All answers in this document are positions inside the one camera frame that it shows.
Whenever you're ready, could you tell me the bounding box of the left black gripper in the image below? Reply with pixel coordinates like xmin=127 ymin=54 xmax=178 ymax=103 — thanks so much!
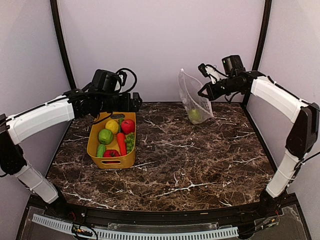
xmin=97 ymin=91 xmax=142 ymax=113

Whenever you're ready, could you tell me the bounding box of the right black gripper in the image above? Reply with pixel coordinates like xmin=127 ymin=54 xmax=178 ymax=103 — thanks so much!
xmin=198 ymin=76 xmax=243 ymax=101

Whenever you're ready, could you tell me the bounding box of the clear zip top bag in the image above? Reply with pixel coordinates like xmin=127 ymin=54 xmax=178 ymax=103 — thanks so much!
xmin=178 ymin=68 xmax=214 ymax=125

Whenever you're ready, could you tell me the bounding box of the green cabbage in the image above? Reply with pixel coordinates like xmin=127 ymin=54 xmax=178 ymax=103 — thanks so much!
xmin=98 ymin=129 xmax=114 ymax=145
xmin=188 ymin=108 xmax=202 ymax=122

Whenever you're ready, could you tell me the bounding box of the red tomato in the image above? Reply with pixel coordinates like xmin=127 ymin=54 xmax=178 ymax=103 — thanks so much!
xmin=103 ymin=149 xmax=121 ymax=164

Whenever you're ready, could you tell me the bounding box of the yellow plastic basket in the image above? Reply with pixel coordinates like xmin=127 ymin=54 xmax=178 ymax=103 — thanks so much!
xmin=87 ymin=112 xmax=137 ymax=169

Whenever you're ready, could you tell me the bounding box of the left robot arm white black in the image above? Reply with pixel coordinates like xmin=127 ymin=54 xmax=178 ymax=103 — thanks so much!
xmin=0 ymin=68 xmax=143 ymax=218

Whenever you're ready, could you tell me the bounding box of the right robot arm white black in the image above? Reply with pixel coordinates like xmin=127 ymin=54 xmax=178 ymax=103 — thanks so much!
xmin=197 ymin=55 xmax=320 ymax=217

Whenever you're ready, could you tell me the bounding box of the red apple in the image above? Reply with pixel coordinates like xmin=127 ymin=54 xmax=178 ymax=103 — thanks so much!
xmin=120 ymin=119 xmax=136 ymax=135

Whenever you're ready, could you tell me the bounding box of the yellow lemon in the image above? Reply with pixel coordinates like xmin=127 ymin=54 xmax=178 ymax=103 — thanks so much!
xmin=105 ymin=119 xmax=119 ymax=134

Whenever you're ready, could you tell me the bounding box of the green grapes bunch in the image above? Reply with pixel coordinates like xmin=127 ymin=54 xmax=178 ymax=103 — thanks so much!
xmin=124 ymin=132 xmax=135 ymax=154

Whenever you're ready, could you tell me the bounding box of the orange carrot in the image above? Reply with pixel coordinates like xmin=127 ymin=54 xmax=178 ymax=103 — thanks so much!
xmin=116 ymin=132 xmax=127 ymax=156

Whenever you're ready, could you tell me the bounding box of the green cucumber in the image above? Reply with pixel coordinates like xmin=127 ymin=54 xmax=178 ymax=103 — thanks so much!
xmin=96 ymin=144 xmax=106 ymax=158

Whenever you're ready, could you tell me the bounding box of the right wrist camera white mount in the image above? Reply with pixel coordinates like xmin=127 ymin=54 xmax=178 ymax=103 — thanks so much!
xmin=198 ymin=63 xmax=221 ymax=84

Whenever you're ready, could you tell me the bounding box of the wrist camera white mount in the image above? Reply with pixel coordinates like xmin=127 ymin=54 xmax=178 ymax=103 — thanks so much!
xmin=198 ymin=63 xmax=221 ymax=84
xmin=116 ymin=70 xmax=128 ymax=92

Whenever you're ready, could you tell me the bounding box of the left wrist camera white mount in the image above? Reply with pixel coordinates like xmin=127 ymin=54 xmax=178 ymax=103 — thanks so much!
xmin=116 ymin=70 xmax=128 ymax=92

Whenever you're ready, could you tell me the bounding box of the right black frame post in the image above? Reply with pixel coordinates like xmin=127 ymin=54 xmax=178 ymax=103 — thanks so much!
xmin=241 ymin=0 xmax=273 ymax=103

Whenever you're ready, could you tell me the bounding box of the black frame post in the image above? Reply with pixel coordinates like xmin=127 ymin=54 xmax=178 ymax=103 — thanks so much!
xmin=241 ymin=0 xmax=273 ymax=103
xmin=49 ymin=0 xmax=77 ymax=90

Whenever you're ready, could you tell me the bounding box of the left black frame post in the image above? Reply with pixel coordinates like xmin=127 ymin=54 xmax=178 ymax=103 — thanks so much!
xmin=49 ymin=0 xmax=77 ymax=90

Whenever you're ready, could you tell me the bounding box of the white slotted cable duct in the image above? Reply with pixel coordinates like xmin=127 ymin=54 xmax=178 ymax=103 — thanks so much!
xmin=31 ymin=214 xmax=239 ymax=240

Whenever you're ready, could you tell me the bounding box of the black front rail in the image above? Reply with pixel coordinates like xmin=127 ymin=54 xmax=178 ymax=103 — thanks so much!
xmin=29 ymin=199 xmax=298 ymax=228

